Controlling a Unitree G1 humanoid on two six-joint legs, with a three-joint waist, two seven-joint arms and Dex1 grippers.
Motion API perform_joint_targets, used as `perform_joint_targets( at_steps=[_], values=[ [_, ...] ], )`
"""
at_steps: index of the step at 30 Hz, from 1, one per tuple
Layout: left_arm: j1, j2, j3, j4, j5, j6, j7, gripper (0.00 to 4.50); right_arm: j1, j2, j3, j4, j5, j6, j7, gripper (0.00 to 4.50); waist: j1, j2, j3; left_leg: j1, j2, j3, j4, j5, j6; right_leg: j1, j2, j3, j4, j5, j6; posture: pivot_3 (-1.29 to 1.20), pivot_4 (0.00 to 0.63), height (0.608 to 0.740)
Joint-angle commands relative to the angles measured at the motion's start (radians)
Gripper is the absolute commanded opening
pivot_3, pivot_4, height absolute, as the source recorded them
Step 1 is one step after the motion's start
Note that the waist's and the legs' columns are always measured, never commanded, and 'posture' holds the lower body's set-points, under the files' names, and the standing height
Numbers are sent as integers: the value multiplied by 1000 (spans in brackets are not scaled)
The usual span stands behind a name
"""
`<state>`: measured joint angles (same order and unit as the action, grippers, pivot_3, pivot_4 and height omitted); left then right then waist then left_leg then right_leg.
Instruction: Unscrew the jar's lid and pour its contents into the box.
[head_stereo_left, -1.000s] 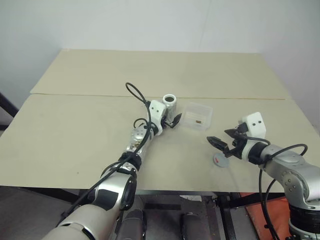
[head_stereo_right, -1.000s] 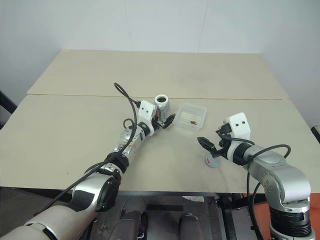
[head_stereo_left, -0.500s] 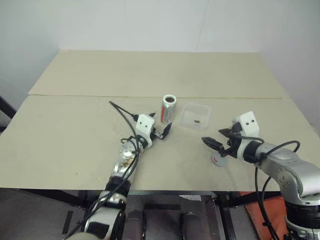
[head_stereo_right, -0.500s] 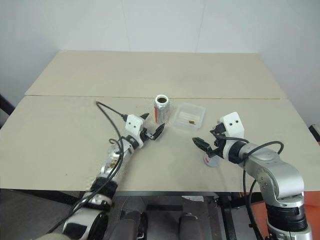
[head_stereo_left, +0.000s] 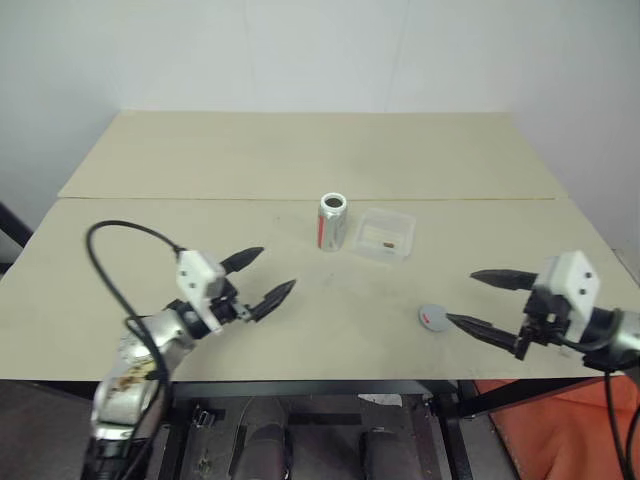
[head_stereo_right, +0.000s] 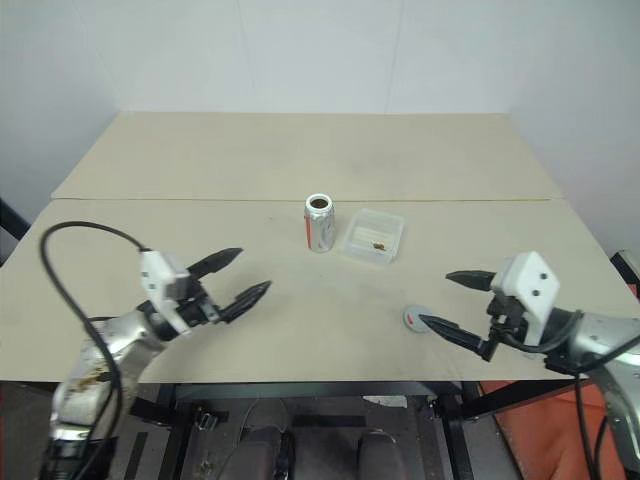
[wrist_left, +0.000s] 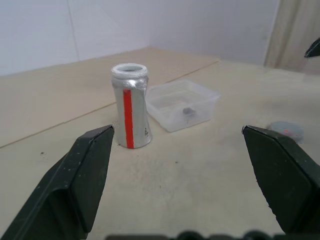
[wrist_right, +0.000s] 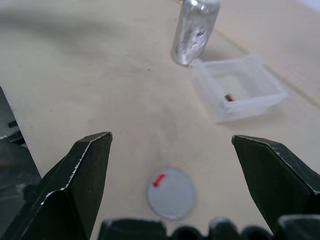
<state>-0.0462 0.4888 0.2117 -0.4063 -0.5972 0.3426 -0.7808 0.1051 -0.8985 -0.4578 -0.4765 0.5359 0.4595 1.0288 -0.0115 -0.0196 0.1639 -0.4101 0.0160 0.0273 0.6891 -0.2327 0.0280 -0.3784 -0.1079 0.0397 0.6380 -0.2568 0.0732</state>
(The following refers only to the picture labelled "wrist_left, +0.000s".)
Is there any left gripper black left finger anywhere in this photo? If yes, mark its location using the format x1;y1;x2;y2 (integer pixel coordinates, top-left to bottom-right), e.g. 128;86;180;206
0;124;116;240

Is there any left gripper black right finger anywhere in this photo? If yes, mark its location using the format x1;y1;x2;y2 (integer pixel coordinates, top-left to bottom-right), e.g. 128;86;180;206
241;124;320;240

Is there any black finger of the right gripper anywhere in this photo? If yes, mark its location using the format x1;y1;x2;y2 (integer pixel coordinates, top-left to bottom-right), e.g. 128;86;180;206
304;36;320;59

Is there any grey round lid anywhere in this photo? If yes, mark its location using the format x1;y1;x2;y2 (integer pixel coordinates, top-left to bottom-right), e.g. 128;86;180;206
266;121;305;145

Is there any silver bottle with red stripe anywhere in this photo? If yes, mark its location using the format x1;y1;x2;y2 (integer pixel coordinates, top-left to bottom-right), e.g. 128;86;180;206
109;63;153;150

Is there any clear plastic container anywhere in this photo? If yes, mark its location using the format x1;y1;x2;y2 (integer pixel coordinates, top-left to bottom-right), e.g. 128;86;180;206
145;79;221;133

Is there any small dark object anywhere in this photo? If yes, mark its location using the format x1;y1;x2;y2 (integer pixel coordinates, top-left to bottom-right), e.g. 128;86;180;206
182;106;196;117

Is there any beige curtain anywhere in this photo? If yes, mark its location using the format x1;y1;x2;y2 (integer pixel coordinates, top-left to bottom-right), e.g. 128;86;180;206
263;0;320;76

